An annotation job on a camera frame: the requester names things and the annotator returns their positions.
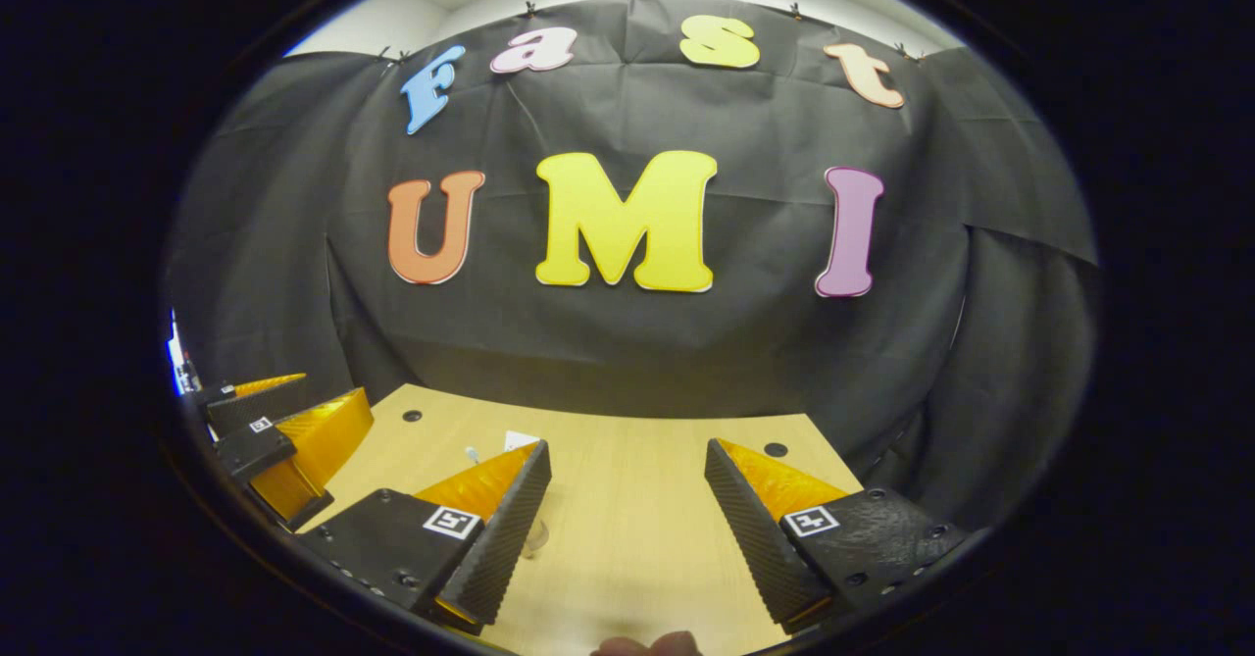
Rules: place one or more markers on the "white toothpaste tube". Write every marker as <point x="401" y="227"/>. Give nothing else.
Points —
<point x="520" y="439"/>

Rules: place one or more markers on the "black backdrop cloth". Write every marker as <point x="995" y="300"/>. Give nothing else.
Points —
<point x="637" y="352"/>

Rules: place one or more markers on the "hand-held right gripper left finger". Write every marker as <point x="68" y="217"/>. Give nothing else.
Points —
<point x="510" y="538"/>

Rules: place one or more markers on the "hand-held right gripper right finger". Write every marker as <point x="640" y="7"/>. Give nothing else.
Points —
<point x="750" y="538"/>

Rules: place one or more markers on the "beige cup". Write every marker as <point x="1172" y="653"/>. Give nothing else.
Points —
<point x="535" y="536"/>

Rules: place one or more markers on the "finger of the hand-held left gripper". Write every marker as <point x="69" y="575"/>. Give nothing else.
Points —
<point x="250" y="445"/>
<point x="230" y="409"/>

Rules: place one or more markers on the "wooden desktop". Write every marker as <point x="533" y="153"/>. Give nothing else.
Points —
<point x="627" y="519"/>

